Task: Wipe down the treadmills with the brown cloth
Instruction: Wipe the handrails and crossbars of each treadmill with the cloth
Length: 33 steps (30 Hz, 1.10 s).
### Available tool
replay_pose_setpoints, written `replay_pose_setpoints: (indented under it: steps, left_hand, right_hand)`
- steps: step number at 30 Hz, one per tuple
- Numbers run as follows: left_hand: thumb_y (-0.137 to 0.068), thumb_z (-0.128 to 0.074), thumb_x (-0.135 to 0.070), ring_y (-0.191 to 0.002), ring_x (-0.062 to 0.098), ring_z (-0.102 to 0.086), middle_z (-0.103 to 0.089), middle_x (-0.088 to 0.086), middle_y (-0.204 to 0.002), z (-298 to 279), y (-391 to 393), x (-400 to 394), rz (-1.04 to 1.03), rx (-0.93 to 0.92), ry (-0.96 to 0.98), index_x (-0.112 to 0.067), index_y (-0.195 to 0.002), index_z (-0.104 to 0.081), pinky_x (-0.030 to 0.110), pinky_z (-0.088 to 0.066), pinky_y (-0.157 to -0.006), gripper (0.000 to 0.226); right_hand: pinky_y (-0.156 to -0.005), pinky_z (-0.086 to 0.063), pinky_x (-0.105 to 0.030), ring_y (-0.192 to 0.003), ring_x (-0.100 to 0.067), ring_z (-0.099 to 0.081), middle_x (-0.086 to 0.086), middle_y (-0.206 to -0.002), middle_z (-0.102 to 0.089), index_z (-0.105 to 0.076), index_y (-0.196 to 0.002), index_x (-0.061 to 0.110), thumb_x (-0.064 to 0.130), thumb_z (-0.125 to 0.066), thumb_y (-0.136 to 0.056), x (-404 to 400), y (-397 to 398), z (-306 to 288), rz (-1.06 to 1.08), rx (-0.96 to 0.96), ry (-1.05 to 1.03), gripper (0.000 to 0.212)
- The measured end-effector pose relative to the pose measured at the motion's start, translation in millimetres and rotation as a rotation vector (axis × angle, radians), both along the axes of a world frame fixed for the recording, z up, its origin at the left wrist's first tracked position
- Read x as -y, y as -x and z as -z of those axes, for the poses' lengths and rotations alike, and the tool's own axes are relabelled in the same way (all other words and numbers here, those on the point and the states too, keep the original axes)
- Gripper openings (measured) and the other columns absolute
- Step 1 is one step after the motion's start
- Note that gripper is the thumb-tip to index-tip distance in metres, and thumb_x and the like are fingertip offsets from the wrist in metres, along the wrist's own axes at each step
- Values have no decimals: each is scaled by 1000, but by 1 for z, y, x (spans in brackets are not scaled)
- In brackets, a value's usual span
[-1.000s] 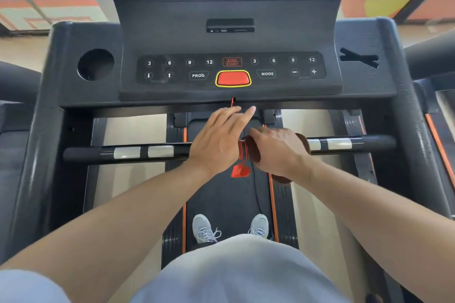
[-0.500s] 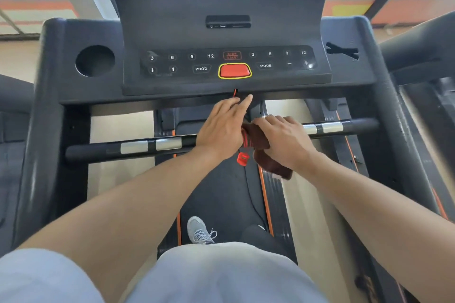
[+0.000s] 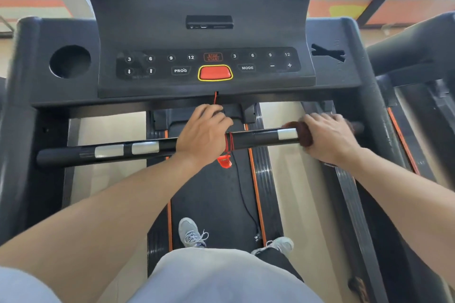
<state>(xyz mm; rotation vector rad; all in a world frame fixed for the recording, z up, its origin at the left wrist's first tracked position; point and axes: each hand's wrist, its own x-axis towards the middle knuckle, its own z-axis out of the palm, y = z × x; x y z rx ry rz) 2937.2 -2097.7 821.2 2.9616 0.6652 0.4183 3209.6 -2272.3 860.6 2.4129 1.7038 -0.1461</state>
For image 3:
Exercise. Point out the person's right hand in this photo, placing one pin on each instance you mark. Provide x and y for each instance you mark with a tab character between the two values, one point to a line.
332	139

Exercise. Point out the person's left hand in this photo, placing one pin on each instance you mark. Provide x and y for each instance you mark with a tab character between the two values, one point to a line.
204	136

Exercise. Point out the brown microfibre cloth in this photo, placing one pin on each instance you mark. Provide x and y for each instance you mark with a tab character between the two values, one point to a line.
302	134

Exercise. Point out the person's right forearm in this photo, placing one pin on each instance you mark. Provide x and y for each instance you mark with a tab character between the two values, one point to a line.
408	199

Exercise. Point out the person's left forearm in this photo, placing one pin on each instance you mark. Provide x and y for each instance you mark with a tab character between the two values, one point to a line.
89	224

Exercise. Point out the person's left grey shoe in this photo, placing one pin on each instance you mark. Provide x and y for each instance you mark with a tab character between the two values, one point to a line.
188	230

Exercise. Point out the person's grey shoe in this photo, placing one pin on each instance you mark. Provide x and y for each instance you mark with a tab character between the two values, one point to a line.
188	230
282	244

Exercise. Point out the person's right grey shoe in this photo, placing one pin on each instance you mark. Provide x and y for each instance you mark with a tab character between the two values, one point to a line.
282	244

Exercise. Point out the person's grey shirt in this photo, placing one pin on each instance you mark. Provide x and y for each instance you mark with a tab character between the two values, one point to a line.
220	278

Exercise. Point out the orange patterned parapet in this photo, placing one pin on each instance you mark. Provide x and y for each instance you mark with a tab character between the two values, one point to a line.
21	2

